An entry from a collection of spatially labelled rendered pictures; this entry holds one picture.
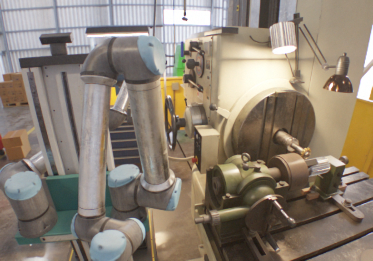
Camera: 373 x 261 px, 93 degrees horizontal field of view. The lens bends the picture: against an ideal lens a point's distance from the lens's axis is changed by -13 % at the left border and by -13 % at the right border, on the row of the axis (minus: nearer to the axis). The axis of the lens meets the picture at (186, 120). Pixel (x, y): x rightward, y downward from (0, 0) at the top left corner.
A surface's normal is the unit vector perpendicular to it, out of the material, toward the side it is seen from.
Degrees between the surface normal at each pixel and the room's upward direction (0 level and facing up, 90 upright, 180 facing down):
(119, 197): 90
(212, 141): 90
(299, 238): 0
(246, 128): 90
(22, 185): 5
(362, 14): 90
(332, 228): 0
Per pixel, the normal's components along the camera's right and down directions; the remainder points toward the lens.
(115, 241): 0.04, -1.00
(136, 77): -0.10, 0.51
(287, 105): 0.22, 0.34
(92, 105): 0.10, 0.00
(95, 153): 0.50, 0.03
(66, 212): 0.00, -0.94
